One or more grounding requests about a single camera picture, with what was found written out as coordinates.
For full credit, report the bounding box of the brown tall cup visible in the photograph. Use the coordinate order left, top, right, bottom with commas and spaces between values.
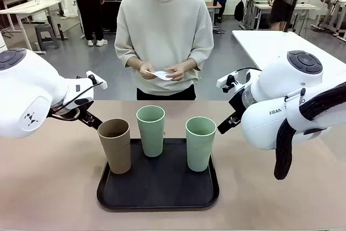
97, 118, 132, 175

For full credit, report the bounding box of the white workbench table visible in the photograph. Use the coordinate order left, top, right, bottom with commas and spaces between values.
252, 3, 321, 30

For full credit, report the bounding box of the black backpack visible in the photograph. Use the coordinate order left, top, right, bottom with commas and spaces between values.
234, 0, 245, 22

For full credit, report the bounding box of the green tall cup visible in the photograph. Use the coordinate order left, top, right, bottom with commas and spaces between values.
136, 105, 166, 158
185, 116, 217, 173

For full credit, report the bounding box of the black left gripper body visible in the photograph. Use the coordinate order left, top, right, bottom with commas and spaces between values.
77, 105, 96, 127

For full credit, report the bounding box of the white desk with legs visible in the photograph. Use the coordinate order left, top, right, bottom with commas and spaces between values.
0, 0, 63, 55

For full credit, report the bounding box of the black camera stand pole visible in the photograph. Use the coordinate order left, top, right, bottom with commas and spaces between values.
283, 0, 298, 33

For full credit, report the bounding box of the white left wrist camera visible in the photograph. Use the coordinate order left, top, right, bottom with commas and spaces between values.
86, 70, 108, 91

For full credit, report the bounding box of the grey plastic stool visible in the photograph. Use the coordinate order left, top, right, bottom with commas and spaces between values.
34, 24, 59, 51

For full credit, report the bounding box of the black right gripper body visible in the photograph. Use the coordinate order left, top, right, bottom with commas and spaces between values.
228, 93, 246, 118

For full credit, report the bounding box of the thin black camera cable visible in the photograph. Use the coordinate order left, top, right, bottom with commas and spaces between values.
51, 81, 105, 121

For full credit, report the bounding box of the person's right forearm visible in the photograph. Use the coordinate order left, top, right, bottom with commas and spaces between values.
127, 57, 148, 71

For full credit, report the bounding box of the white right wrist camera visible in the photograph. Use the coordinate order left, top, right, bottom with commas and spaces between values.
216, 70, 245, 93

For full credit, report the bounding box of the bystander in black shorts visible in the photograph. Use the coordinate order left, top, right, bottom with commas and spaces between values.
268, 0, 302, 31

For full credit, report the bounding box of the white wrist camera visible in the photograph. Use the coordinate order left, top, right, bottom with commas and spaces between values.
216, 70, 245, 93
86, 70, 108, 91

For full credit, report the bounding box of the person's right hand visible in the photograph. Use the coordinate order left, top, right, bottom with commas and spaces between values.
139, 63, 158, 81

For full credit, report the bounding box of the person in beige sweater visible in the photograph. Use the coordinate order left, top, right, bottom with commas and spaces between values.
114, 0, 215, 101

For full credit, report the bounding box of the large white table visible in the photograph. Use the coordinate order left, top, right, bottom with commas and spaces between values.
231, 30, 346, 71

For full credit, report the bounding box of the person's left forearm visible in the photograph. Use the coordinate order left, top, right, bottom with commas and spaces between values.
178, 58, 197, 71

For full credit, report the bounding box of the white paper doily coaster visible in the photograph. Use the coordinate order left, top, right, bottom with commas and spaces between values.
145, 70, 174, 82

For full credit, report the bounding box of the bystander in grey top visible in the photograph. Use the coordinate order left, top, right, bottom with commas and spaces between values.
66, 0, 108, 47

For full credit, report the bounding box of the black plastic tray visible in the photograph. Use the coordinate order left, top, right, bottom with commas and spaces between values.
96, 138, 220, 212

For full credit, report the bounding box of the person's left hand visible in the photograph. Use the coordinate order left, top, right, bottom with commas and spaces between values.
164, 64, 187, 82

